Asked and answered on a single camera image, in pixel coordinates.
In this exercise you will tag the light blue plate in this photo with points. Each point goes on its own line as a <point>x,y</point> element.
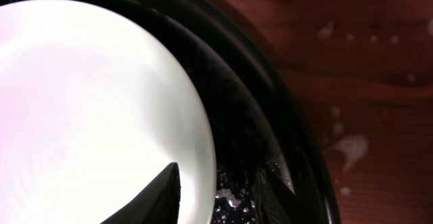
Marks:
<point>93,107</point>

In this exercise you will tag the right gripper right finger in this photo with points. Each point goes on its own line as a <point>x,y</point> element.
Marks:
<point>276,203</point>

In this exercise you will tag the black round tray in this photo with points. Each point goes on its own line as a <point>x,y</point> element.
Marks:
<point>254,119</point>

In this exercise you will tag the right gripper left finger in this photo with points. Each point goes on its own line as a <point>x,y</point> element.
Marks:
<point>157,203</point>

